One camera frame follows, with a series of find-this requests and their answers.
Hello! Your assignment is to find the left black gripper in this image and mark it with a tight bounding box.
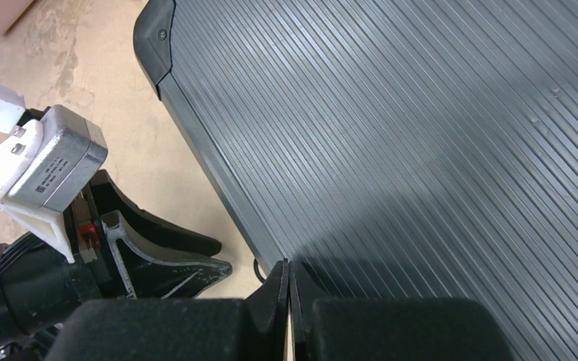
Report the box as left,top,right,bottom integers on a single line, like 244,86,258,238
0,169,233,347

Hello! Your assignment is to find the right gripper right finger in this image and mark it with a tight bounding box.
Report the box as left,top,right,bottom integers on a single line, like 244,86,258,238
288,262,513,360

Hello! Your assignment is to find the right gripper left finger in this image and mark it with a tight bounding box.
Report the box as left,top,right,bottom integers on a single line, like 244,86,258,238
47,259,288,360

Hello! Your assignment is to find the black foam-lined carry case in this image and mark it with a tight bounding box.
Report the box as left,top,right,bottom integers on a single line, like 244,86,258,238
132,1,578,360

